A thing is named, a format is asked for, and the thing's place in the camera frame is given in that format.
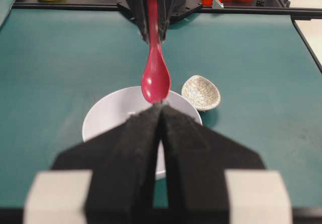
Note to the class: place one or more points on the opposite left gripper black finger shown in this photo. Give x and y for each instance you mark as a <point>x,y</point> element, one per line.
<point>138,8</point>
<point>165,9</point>

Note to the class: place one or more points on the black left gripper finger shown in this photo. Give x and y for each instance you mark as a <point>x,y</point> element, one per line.
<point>107,179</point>
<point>213,179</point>

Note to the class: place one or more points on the red plastic spoon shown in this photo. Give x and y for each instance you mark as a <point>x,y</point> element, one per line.
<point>156,80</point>

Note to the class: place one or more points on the white round bowl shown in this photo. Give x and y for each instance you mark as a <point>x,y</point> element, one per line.
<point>116,107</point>

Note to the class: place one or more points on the small crackle-glaze ceramic bowl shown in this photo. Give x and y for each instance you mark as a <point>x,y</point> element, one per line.
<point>201,93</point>

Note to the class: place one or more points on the green table mat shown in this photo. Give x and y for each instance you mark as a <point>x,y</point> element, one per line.
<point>55,65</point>

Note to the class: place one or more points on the black aluminium frame rail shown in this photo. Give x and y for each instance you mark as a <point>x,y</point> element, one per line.
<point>175,13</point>

